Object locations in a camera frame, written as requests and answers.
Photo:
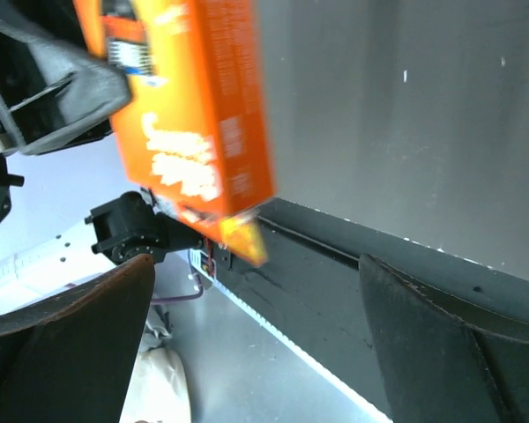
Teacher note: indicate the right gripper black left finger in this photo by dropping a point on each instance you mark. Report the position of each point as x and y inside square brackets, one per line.
[69, 358]

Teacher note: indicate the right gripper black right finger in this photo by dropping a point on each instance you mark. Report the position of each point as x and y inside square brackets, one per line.
[443, 359]

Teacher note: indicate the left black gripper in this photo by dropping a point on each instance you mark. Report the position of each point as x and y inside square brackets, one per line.
[53, 93]

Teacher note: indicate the orange Gillette razor box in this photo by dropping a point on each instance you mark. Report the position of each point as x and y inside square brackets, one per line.
[195, 131]

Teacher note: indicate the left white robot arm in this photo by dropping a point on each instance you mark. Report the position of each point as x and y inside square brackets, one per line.
[111, 234]

